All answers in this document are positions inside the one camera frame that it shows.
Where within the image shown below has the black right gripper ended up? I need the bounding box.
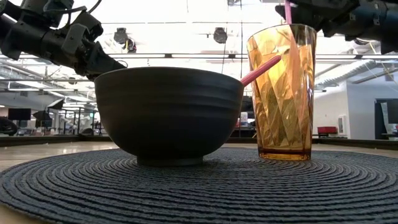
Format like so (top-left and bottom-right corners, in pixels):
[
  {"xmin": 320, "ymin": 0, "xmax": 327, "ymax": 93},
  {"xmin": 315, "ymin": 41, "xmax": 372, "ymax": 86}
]
[{"xmin": 274, "ymin": 0, "xmax": 389, "ymax": 42}]

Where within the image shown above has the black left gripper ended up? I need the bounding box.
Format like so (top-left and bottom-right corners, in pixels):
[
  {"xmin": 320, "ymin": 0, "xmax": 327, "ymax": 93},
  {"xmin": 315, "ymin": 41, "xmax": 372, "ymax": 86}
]
[{"xmin": 40, "ymin": 11, "xmax": 127, "ymax": 82}]

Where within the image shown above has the black ceramic bowl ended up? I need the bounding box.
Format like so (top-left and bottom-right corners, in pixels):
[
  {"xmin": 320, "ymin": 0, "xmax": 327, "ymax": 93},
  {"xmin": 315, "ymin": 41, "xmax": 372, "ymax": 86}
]
[{"xmin": 94, "ymin": 66, "xmax": 246, "ymax": 167}]

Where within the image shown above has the amber faceted plastic tumbler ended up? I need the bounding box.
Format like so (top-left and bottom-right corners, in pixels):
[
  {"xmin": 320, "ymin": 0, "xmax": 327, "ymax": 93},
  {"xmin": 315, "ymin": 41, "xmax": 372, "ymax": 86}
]
[{"xmin": 246, "ymin": 23, "xmax": 318, "ymax": 162}]

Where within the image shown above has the small black monitor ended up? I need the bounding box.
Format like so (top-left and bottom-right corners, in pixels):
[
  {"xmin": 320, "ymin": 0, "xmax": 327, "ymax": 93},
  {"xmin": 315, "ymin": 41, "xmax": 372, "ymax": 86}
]
[{"xmin": 7, "ymin": 108, "xmax": 32, "ymax": 121}]

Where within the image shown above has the dark doorway panel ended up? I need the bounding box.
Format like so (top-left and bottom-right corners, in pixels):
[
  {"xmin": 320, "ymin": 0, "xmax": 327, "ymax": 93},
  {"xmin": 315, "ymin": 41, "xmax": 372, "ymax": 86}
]
[{"xmin": 374, "ymin": 98, "xmax": 398, "ymax": 141}]

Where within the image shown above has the round dark woven placemat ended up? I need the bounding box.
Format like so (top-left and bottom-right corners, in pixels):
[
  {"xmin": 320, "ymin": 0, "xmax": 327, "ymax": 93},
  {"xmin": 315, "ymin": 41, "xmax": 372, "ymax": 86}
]
[{"xmin": 0, "ymin": 147, "xmax": 398, "ymax": 224}]

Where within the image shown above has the black ceiling cable reel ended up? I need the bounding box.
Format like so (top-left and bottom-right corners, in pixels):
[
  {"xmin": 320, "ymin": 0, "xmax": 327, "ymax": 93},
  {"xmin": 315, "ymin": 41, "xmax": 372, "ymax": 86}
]
[
  {"xmin": 213, "ymin": 26, "xmax": 228, "ymax": 44},
  {"xmin": 113, "ymin": 27, "xmax": 137, "ymax": 54}
]

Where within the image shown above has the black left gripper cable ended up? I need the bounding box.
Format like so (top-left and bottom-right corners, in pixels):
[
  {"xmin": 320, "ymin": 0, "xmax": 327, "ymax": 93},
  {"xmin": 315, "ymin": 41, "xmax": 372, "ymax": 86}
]
[{"xmin": 43, "ymin": 0, "xmax": 103, "ymax": 17}]

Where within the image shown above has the thin black hanging cable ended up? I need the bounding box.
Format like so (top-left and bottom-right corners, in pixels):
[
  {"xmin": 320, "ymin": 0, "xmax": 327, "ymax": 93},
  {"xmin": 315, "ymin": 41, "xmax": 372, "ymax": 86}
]
[{"xmin": 239, "ymin": 0, "xmax": 244, "ymax": 80}]

